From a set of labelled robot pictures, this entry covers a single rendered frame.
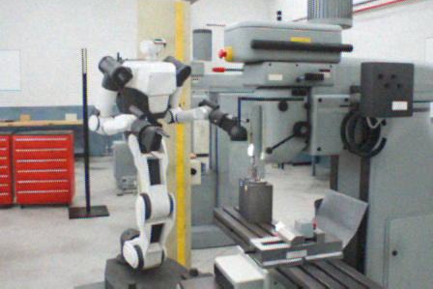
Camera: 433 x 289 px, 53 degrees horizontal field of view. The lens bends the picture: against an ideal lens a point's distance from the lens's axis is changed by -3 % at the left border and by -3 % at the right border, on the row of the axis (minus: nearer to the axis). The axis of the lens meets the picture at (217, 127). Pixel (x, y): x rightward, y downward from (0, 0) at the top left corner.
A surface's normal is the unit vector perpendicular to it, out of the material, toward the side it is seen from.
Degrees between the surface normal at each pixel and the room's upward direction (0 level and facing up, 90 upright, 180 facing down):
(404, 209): 88
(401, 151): 90
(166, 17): 90
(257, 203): 90
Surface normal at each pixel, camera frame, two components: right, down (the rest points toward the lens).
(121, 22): 0.32, 0.09
